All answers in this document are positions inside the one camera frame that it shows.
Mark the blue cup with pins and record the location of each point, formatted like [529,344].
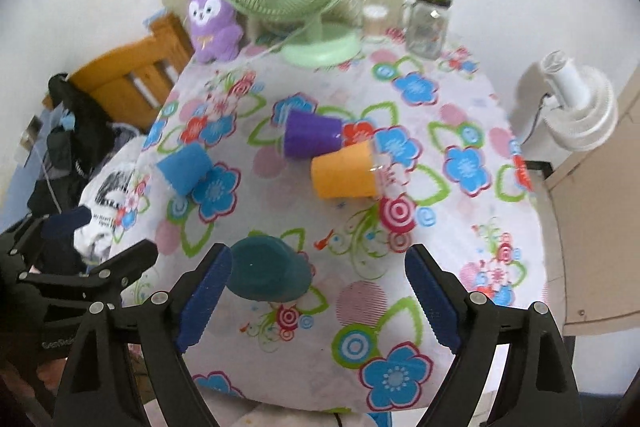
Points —
[183,169]

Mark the floral tablecloth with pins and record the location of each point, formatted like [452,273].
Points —
[455,181]

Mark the dark teal cup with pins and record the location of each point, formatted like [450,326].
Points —
[265,268]

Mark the pile of dark clothes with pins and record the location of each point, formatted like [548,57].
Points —
[81,141]

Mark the purple plush toy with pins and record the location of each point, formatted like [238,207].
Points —
[215,34]

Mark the wooden chair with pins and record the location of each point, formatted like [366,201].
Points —
[131,83]

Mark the purple cup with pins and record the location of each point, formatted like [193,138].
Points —
[308,135]

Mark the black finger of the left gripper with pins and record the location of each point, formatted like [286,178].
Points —
[105,282]
[27,236]

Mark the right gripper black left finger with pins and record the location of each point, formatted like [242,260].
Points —
[98,388]

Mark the orange cup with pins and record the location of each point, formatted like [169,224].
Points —
[352,172]

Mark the white printed bag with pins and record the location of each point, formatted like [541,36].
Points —
[103,196]

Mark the white floor fan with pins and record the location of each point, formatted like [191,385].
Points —
[579,109]

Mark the small clear cotton swab container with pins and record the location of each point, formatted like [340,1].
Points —
[374,18]

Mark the glass jar with green lid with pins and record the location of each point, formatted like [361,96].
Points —
[427,27]

